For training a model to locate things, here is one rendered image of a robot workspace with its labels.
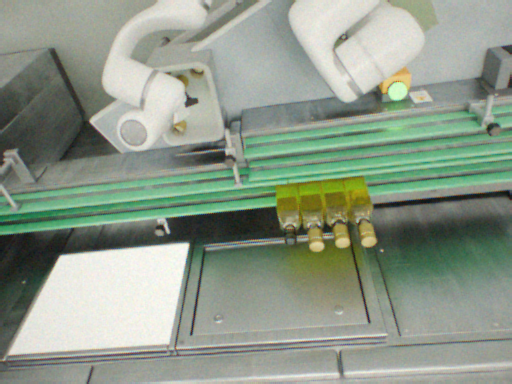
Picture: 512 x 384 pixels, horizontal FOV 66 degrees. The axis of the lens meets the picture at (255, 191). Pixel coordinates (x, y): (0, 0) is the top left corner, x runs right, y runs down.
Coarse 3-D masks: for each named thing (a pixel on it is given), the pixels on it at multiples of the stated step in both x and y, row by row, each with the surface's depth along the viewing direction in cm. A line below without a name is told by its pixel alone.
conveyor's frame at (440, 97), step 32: (416, 96) 103; (448, 96) 100; (480, 96) 98; (256, 128) 103; (288, 128) 102; (96, 160) 122; (128, 160) 119; (160, 160) 116; (192, 160) 113; (0, 192) 118
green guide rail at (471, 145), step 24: (408, 144) 103; (432, 144) 101; (456, 144) 100; (480, 144) 99; (504, 144) 97; (264, 168) 105; (288, 168) 103; (312, 168) 101; (336, 168) 100; (360, 168) 99
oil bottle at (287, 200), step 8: (280, 184) 103; (288, 184) 103; (296, 184) 103; (280, 192) 101; (288, 192) 100; (296, 192) 100; (280, 200) 98; (288, 200) 98; (296, 200) 97; (280, 208) 96; (288, 208) 96; (296, 208) 95; (280, 216) 94; (288, 216) 94; (296, 216) 94; (280, 224) 95; (296, 224) 95
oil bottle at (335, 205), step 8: (320, 184) 102; (328, 184) 100; (336, 184) 100; (328, 192) 98; (336, 192) 98; (344, 192) 98; (328, 200) 96; (336, 200) 95; (344, 200) 95; (328, 208) 94; (336, 208) 93; (344, 208) 93; (328, 216) 93; (336, 216) 93; (344, 216) 93; (328, 224) 95
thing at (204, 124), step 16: (192, 64) 96; (192, 80) 106; (208, 80) 98; (192, 96) 109; (208, 96) 108; (192, 112) 112; (208, 112) 112; (192, 128) 114; (208, 128) 112; (224, 128) 107; (176, 144) 110
